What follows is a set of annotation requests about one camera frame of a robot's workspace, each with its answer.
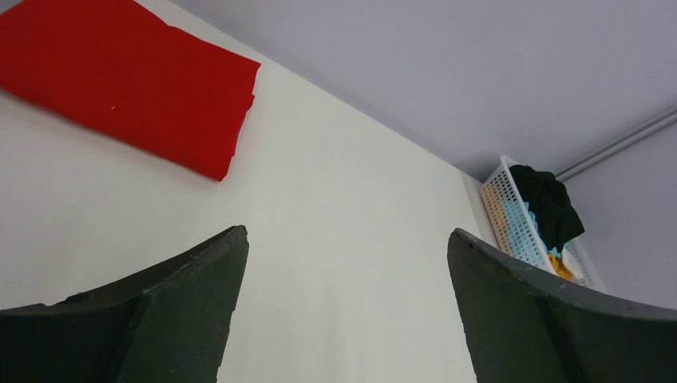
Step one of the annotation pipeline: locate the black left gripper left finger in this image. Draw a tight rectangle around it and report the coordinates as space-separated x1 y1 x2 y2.
1 226 249 382

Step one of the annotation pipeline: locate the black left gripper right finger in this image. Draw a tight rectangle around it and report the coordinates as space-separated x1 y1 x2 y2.
447 228 676 382

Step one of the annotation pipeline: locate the black t shirt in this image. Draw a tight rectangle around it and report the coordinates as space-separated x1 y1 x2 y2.
509 164 584 253

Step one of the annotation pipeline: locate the orange t shirt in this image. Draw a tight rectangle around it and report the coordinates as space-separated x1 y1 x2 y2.
548 253 576 282

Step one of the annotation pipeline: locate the blue t shirt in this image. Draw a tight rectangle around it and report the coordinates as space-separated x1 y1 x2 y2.
524 202 562 259

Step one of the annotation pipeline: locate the white plastic laundry basket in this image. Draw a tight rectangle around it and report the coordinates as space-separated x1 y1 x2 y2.
480 156 608 294

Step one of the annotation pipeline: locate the folded red t shirt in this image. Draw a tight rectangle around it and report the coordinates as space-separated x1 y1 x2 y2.
1 1 259 181

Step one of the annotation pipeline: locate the aluminium corner rail right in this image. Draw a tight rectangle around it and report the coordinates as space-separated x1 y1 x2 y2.
555 105 676 182

